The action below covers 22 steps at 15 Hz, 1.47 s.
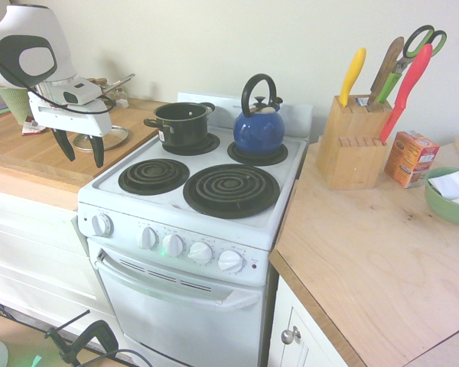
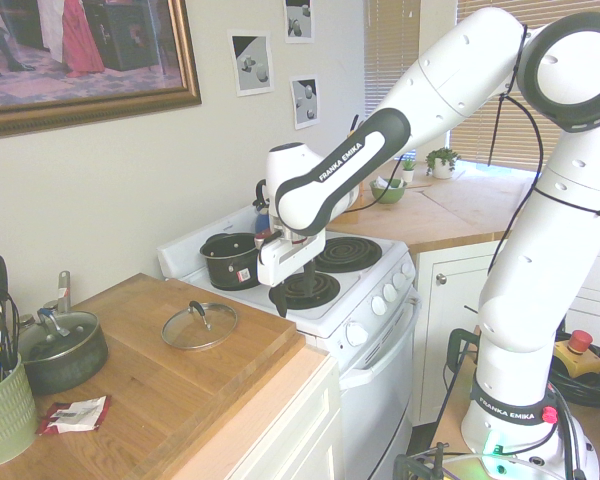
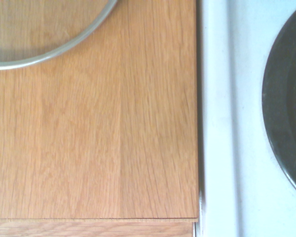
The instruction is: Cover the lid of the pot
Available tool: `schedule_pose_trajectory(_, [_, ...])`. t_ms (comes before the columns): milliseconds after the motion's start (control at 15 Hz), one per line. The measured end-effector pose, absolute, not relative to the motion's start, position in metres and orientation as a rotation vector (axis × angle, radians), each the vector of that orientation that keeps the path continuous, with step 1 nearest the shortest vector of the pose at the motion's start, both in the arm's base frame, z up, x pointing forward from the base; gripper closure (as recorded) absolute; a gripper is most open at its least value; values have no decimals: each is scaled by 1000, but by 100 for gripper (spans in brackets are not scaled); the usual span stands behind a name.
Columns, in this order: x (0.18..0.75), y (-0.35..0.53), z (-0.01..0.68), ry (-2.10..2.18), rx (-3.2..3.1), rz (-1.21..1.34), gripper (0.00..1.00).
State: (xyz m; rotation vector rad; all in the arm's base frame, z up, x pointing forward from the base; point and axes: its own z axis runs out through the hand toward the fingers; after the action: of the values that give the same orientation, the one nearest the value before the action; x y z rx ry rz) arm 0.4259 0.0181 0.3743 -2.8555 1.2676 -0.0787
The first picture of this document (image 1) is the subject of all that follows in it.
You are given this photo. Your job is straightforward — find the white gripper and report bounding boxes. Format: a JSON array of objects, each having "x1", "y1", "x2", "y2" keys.
[{"x1": 28, "y1": 93, "x2": 113, "y2": 168}]

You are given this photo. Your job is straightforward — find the green bowl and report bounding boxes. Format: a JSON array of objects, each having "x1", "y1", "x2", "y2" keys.
[{"x1": 424, "y1": 166, "x2": 459, "y2": 228}]

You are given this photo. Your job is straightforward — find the black floor cable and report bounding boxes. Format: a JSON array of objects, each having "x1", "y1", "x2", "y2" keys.
[{"x1": 75, "y1": 348, "x2": 155, "y2": 367}]

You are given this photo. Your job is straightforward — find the glass pot lid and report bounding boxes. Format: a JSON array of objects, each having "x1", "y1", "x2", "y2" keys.
[{"x1": 73, "y1": 125, "x2": 129, "y2": 153}]

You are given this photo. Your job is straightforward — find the white cabinet with knob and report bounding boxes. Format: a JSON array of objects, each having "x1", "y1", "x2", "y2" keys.
[{"x1": 266, "y1": 274, "x2": 349, "y2": 367}]

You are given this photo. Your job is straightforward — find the green handled knife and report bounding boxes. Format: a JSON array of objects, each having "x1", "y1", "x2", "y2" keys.
[{"x1": 375, "y1": 70, "x2": 403, "y2": 105}]

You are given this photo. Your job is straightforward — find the silver cabinet knob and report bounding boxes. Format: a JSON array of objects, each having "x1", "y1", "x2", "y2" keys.
[{"x1": 281, "y1": 325, "x2": 302, "y2": 346}]

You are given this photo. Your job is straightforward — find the white stove knob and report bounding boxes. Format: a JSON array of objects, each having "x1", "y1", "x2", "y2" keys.
[
  {"x1": 91, "y1": 213, "x2": 115, "y2": 239},
  {"x1": 217, "y1": 249, "x2": 246, "y2": 274},
  {"x1": 135, "y1": 226, "x2": 160, "y2": 251},
  {"x1": 161, "y1": 233, "x2": 186, "y2": 258},
  {"x1": 187, "y1": 241, "x2": 215, "y2": 265}
]

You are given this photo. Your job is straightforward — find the white electric stove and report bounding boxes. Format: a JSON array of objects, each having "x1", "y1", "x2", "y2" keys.
[{"x1": 76, "y1": 91, "x2": 315, "y2": 367}]

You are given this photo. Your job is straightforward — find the green ribbed utensil cup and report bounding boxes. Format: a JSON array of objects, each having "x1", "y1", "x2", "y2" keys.
[{"x1": 0, "y1": 85, "x2": 34, "y2": 125}]

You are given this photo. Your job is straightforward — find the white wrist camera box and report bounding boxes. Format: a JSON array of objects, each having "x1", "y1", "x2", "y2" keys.
[{"x1": 62, "y1": 77, "x2": 102, "y2": 106}]

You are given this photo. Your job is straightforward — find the glass salt shaker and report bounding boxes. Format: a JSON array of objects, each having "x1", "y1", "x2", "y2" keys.
[{"x1": 112, "y1": 87, "x2": 129, "y2": 108}]

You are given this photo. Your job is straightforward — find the black cooking pot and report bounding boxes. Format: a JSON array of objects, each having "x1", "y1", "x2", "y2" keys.
[{"x1": 143, "y1": 102, "x2": 216, "y2": 148}]

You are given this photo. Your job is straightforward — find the red white packet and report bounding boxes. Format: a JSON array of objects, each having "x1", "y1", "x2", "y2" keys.
[{"x1": 21, "y1": 119, "x2": 47, "y2": 137}]

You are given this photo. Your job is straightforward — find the yellow handled knife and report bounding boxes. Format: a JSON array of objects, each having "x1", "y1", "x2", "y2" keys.
[{"x1": 338, "y1": 47, "x2": 367, "y2": 107}]

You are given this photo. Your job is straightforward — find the green black scissors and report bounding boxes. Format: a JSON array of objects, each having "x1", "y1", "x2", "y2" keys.
[{"x1": 391, "y1": 24, "x2": 448, "y2": 75}]

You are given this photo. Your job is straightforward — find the wooden knife block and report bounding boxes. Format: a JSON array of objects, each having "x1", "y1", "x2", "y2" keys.
[{"x1": 315, "y1": 94, "x2": 393, "y2": 191}]

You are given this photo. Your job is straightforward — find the white paper in bowl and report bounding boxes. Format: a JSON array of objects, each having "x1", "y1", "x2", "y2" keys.
[{"x1": 428, "y1": 167, "x2": 459, "y2": 209}]

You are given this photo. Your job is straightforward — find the white oven door handle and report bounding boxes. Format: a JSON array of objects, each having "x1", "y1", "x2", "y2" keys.
[{"x1": 93, "y1": 248, "x2": 262, "y2": 311}]

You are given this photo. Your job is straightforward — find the small coil burner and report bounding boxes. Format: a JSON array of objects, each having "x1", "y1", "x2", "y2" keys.
[
  {"x1": 118, "y1": 158, "x2": 192, "y2": 196},
  {"x1": 226, "y1": 140, "x2": 289, "y2": 167},
  {"x1": 161, "y1": 132, "x2": 221, "y2": 157}
]

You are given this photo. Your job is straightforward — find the white drawer cabinet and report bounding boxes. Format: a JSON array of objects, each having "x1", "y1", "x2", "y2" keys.
[{"x1": 0, "y1": 186, "x2": 116, "y2": 326}]

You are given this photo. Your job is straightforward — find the blue kettle black handle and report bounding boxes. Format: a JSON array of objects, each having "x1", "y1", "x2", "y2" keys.
[{"x1": 233, "y1": 73, "x2": 286, "y2": 156}]

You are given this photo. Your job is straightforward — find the wooden handled knife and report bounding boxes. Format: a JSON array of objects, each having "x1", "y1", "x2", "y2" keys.
[{"x1": 367, "y1": 36, "x2": 405, "y2": 106}]

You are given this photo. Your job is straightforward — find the black clamp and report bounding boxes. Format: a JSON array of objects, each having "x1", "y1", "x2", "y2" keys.
[{"x1": 44, "y1": 309, "x2": 119, "y2": 367}]

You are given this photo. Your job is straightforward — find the orange baking soda box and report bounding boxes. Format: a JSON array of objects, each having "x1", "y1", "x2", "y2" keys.
[{"x1": 383, "y1": 130, "x2": 441, "y2": 190}]

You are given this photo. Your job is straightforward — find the large coil burner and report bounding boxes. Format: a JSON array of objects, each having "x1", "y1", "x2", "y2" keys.
[{"x1": 182, "y1": 163, "x2": 282, "y2": 220}]

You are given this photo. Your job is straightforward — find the red handled knife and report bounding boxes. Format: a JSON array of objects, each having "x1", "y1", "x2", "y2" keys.
[{"x1": 379, "y1": 43, "x2": 434, "y2": 146}]

